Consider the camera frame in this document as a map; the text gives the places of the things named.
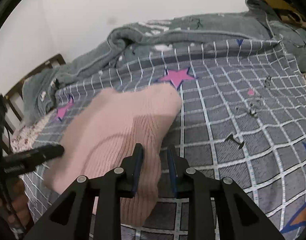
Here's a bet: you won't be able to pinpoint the grey checked star quilt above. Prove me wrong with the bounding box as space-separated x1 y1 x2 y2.
24 40 306 239

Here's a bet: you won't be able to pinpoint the grey-green fleece blanket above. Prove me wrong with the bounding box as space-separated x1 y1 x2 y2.
22 0 306 125

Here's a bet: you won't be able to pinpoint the person's left hand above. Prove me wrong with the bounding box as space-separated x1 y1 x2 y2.
0 178 33 239

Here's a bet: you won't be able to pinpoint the floral bed sheet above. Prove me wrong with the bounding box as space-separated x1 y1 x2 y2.
11 110 56 153

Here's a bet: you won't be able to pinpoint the brown folded clothes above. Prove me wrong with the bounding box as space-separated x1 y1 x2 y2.
261 0 306 29

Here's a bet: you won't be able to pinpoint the pink knit sweater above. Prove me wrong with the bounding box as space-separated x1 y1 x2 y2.
43 83 182 226

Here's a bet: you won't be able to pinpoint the dark wooden headboard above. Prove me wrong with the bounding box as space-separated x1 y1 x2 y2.
0 53 67 156

